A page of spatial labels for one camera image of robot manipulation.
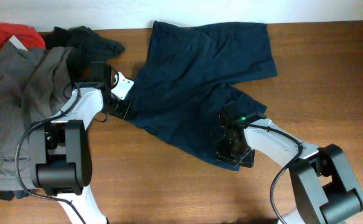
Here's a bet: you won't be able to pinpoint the navy blue shorts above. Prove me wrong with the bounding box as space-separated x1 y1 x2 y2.
127 21 277 169

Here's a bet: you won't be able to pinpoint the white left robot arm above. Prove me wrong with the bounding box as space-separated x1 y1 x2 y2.
27 62 134 223

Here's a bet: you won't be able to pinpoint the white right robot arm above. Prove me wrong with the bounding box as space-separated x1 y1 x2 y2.
216 102 363 224

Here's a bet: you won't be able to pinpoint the dark green black garment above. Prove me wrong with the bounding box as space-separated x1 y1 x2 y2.
0 26 125 201

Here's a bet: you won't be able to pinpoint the grey trousers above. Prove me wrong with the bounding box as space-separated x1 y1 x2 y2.
0 42 75 191

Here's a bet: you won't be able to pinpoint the red garment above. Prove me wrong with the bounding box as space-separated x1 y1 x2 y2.
0 22 46 49

